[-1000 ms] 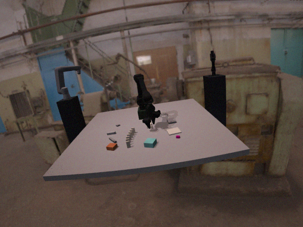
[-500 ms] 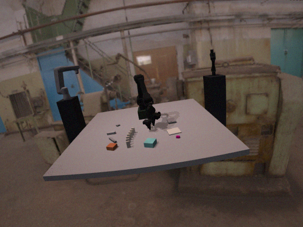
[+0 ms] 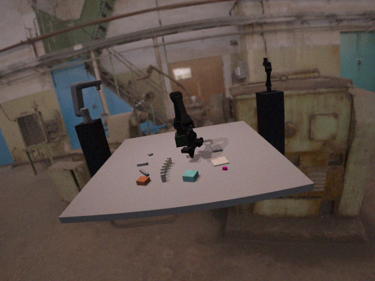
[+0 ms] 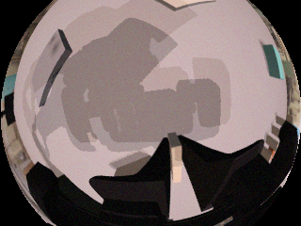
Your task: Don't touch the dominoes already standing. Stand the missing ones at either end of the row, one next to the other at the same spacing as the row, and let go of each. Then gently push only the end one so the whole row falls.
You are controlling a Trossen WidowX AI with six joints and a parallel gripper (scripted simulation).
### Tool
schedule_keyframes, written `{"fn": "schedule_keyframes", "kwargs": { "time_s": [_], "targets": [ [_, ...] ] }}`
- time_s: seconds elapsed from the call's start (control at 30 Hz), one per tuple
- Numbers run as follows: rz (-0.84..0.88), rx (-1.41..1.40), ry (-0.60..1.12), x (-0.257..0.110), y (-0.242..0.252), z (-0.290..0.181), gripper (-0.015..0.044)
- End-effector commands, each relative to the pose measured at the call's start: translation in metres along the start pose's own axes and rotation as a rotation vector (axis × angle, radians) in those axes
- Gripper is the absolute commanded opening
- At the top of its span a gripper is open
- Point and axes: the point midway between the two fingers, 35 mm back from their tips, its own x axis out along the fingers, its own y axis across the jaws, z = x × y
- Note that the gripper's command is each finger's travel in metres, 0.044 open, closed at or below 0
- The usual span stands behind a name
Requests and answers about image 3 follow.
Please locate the teal box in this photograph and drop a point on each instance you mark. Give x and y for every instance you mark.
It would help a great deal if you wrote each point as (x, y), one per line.
(190, 175)

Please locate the orange block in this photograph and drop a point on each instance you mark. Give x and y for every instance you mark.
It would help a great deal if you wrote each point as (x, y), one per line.
(142, 181)

